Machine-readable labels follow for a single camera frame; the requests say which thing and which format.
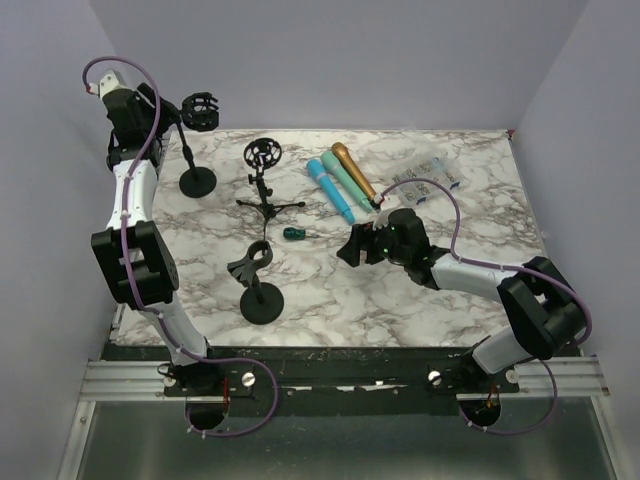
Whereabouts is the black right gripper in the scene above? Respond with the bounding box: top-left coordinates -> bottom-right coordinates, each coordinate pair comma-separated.
337,216 -> 410,267

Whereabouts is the black round base stand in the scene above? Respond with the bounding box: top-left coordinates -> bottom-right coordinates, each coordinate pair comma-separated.
172,92 -> 220,200

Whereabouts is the gold microphone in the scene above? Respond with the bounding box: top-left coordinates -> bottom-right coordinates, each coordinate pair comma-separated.
331,142 -> 376,204

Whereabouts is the blue microphone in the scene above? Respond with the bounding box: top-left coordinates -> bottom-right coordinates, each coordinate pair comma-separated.
306,158 -> 355,225

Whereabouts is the mint green microphone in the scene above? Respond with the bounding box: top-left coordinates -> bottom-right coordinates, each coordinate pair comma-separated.
320,151 -> 373,213

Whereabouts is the black tripod microphone stand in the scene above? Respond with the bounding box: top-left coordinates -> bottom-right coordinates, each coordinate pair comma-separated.
236,137 -> 306,239

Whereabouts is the black clip microphone stand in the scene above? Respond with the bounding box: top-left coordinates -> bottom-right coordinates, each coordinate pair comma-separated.
227,240 -> 284,325

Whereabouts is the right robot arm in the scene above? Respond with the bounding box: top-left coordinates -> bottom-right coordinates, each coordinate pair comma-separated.
337,208 -> 589,392

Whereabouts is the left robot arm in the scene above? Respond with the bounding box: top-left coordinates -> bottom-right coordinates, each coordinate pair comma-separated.
91,73 -> 222,395

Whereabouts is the clear plastic screw box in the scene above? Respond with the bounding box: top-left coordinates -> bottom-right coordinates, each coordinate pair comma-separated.
390,155 -> 462,205

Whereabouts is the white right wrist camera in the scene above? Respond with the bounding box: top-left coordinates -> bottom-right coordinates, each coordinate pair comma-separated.
372,194 -> 395,231

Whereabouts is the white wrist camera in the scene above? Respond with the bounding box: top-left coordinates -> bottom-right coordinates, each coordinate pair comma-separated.
372,194 -> 395,231
86,69 -> 130,101

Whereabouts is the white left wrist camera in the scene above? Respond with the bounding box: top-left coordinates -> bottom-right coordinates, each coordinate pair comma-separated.
86,69 -> 130,101

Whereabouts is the green handled screwdriver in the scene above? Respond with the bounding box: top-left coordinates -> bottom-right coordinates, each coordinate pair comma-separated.
282,227 -> 312,241

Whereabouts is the black front table rail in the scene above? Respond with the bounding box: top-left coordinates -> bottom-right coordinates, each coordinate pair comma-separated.
101,345 -> 519,421

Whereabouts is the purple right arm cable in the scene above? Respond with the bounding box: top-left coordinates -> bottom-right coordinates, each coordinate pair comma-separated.
372,178 -> 595,436

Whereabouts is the aluminium table frame rail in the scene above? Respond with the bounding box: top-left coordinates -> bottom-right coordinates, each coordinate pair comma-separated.
59,130 -> 169,476

